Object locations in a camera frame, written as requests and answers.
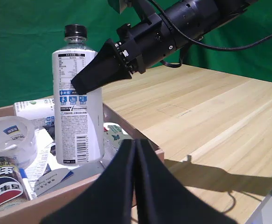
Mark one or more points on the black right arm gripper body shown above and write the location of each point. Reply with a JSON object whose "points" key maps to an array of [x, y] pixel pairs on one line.
{"points": [[147, 44]]}

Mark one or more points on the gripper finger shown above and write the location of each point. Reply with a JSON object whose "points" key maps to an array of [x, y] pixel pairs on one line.
{"points": [[159, 198], [107, 198], [98, 70]]}

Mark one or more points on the white bottle with black cap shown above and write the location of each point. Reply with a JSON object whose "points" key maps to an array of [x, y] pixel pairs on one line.
{"points": [[79, 130]]}

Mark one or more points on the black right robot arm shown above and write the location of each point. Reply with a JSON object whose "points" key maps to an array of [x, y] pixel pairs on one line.
{"points": [[196, 16]]}

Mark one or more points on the brown cardboard box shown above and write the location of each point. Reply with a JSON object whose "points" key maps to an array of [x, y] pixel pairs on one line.
{"points": [[56, 203]]}

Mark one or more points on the white blue paper card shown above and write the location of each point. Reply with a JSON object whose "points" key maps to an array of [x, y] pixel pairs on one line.
{"points": [[49, 180]]}

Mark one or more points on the white pack with green butterfly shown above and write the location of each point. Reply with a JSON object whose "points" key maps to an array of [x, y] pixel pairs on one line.
{"points": [[113, 135]]}

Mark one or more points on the white printed paper leaflet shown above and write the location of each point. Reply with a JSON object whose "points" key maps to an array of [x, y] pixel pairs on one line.
{"points": [[41, 161]]}

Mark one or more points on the white carton with green print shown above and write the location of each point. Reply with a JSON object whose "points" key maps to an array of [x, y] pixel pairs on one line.
{"points": [[30, 109]]}

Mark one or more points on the green backdrop cloth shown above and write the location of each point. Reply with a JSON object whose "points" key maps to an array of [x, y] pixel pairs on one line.
{"points": [[21, 46]]}

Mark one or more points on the blue white marker pen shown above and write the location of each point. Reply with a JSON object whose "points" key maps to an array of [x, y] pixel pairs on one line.
{"points": [[26, 182]]}

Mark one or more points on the clear adhesive tape roll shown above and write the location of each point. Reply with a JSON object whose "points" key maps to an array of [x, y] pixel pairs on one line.
{"points": [[26, 130]]}

